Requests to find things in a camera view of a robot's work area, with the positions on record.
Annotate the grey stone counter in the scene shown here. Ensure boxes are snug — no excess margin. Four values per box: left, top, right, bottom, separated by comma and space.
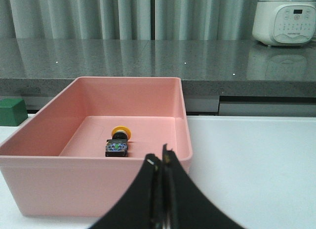
0, 38, 316, 98

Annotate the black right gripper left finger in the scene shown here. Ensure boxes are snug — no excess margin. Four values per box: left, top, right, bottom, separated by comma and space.
91, 153, 162, 229

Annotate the green cube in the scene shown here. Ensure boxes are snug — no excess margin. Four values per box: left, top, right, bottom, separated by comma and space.
0, 98, 28, 126

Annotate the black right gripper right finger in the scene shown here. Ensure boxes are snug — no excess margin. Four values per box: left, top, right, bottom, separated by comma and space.
162, 144, 242, 229

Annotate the yellow push button switch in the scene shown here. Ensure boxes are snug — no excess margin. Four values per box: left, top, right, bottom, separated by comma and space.
105, 125, 131, 157

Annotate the white kitchen appliance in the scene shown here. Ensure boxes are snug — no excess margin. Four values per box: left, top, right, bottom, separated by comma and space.
252, 0, 316, 46

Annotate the pink plastic bin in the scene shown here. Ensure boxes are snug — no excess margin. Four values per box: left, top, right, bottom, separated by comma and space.
0, 77, 193, 217

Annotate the grey curtain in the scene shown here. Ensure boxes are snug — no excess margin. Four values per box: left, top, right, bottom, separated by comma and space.
0, 0, 257, 40

